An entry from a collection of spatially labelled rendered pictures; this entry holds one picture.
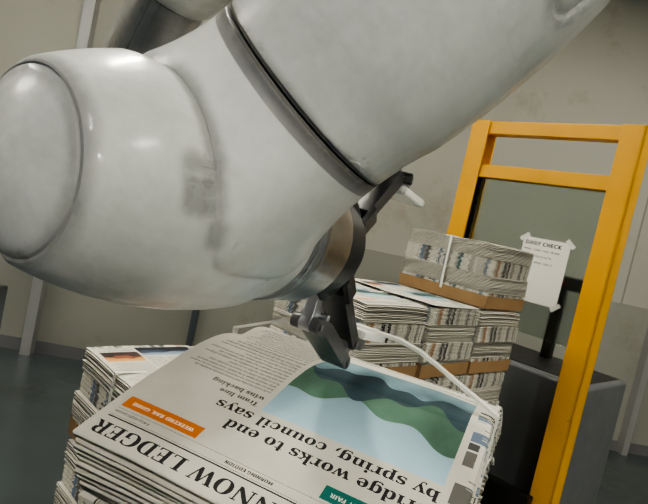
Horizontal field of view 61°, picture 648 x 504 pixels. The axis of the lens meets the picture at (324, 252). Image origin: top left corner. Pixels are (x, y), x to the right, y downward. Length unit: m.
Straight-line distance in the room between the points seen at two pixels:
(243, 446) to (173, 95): 0.30
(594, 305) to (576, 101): 2.28
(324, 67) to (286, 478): 0.30
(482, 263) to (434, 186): 1.98
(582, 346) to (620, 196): 0.59
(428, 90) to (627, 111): 4.40
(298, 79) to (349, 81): 0.02
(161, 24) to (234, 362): 0.48
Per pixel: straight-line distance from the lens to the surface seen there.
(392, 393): 0.53
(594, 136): 2.50
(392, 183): 0.49
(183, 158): 0.20
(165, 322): 3.81
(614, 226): 2.38
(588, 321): 2.38
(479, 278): 1.98
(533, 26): 0.22
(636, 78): 4.66
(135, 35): 0.85
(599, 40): 4.55
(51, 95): 0.21
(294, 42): 0.21
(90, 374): 1.43
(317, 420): 0.47
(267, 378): 0.52
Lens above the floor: 1.26
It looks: 4 degrees down
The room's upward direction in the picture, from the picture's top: 12 degrees clockwise
